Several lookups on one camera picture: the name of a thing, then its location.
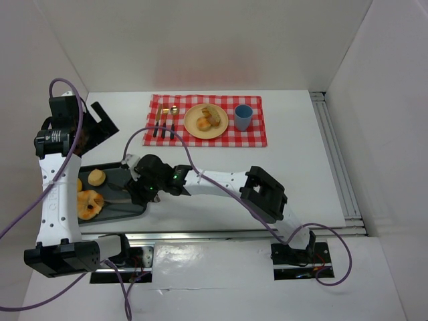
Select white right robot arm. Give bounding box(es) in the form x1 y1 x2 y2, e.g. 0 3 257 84
121 154 316 262

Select twisted orange white pastry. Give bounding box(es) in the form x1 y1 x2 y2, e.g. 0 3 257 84
77 190 104 221

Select sliced bread piece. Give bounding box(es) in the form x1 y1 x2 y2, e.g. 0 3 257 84
201 105 221 126

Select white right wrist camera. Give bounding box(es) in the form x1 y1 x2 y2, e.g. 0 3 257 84
120 154 141 181

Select beige round plate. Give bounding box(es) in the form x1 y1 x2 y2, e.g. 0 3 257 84
184 104 229 140

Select blue cup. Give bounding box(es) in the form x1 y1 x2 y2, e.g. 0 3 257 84
234 104 253 131

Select orange glazed bagel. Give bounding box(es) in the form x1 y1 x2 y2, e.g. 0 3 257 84
77 179 83 192

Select small bread roll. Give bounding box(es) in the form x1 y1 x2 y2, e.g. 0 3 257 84
195 116 211 132

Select aluminium table edge rail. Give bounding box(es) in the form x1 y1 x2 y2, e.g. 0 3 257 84
82 226 368 246

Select red white checkered cloth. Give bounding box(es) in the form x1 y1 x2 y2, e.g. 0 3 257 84
146 94 268 147

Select round flat bun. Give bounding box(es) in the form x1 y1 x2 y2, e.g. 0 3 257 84
88 169 106 187

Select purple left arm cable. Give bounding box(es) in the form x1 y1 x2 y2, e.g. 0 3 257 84
0 78 153 321

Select black baking tray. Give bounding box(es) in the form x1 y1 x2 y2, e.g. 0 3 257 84
78 162 146 226

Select right side aluminium rail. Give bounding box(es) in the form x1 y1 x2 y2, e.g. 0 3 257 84
309 92 367 235

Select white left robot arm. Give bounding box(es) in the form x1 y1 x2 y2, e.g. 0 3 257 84
24 95 126 278

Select silver metal tongs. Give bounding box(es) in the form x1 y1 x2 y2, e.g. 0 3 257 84
100 183 132 205

